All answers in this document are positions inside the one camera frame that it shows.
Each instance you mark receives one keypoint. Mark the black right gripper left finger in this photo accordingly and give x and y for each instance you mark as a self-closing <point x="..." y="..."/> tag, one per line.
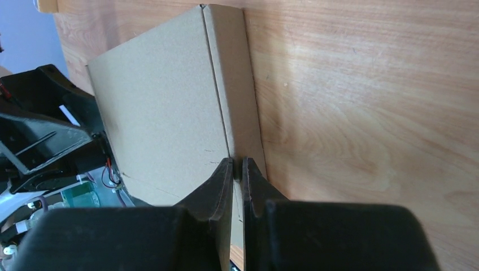
<point x="193" y="234"/>

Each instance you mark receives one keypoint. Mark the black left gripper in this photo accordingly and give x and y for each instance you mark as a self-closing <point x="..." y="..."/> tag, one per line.
<point x="51" y="131"/>

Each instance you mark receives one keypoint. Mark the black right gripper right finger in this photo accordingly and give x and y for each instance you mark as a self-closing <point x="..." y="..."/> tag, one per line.
<point x="282" y="234"/>

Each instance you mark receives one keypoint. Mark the brown cardboard paper box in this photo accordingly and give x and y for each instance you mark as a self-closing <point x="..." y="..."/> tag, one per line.
<point x="175" y="101"/>

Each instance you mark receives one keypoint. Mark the blue yellow small box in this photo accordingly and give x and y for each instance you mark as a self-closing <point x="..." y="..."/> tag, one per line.
<point x="47" y="6"/>

